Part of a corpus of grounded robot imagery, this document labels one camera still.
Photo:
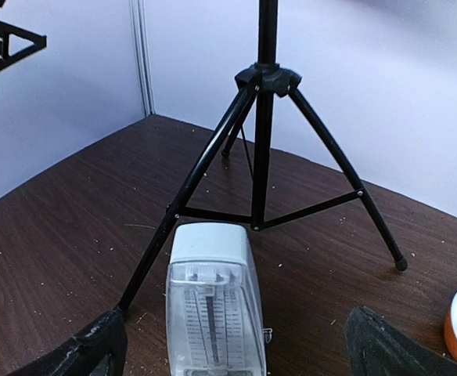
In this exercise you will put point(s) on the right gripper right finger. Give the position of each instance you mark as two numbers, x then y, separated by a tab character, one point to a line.
376	348

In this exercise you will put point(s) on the clear plastic metronome cover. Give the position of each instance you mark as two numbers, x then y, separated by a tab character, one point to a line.
213	318

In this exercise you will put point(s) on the black perforated music stand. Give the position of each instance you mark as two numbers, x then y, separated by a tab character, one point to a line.
258	85

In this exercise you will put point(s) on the grey metronome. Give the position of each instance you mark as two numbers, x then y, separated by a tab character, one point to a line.
215	242

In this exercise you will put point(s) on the left aluminium frame post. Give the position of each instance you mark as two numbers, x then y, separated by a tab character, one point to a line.
138	24

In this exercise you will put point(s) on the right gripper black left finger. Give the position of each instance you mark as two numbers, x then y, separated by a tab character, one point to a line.
100	348

